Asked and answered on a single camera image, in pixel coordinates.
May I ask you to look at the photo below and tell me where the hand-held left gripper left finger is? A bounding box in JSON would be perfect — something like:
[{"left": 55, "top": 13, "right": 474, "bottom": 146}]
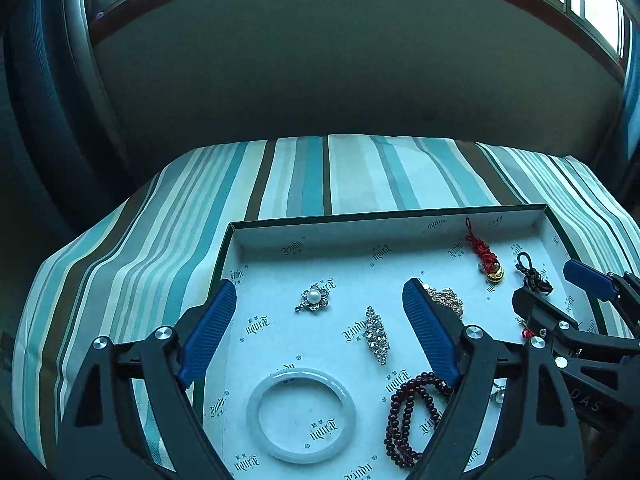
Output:
[{"left": 54, "top": 279, "right": 238, "bottom": 480}]

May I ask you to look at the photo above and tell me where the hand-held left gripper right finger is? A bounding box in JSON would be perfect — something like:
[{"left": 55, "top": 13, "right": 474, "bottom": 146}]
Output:
[{"left": 402, "top": 277, "right": 586, "bottom": 480}]

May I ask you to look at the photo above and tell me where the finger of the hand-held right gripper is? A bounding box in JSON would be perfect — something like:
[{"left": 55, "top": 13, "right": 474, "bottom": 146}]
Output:
[
  {"left": 511, "top": 287, "right": 640, "bottom": 356},
  {"left": 562, "top": 259, "right": 640, "bottom": 331}
]

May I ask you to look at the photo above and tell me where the black cord pendant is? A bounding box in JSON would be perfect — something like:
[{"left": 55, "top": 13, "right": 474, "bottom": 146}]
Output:
[{"left": 514, "top": 251, "right": 555, "bottom": 295}]

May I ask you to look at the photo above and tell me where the gold chain necklace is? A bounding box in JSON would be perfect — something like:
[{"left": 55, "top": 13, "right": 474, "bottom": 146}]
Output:
[{"left": 422, "top": 282, "right": 465, "bottom": 318}]

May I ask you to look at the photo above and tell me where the rhinestone leaf brooch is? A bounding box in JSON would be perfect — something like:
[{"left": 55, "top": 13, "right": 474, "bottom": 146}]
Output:
[{"left": 361, "top": 306, "right": 392, "bottom": 366}]

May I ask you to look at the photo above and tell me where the red knot gold ingot charm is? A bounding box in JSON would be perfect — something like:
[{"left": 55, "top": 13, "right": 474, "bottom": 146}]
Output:
[{"left": 464, "top": 217, "right": 505, "bottom": 283}]

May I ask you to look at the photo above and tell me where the pale jade bangle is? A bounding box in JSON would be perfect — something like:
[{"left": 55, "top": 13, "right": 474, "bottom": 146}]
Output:
[{"left": 246, "top": 367, "right": 357, "bottom": 464}]

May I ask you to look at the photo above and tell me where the pearl flower brooch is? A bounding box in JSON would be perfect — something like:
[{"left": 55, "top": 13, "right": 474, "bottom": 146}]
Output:
[{"left": 294, "top": 282, "right": 332, "bottom": 315}]

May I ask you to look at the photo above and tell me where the blue curtain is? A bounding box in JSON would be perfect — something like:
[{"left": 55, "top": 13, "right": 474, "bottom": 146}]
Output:
[{"left": 614, "top": 0, "right": 640, "bottom": 181}]

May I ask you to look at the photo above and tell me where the striped teal cloth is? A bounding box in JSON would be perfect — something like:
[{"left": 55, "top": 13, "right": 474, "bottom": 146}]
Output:
[{"left": 11, "top": 134, "right": 640, "bottom": 480}]

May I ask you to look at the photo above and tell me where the dark curtain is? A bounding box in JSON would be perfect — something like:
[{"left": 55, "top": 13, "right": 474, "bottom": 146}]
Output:
[{"left": 0, "top": 0, "right": 156, "bottom": 246}]

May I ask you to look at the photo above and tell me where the dark red bead bracelet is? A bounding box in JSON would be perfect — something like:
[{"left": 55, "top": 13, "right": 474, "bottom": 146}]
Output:
[{"left": 383, "top": 371, "right": 453, "bottom": 470}]

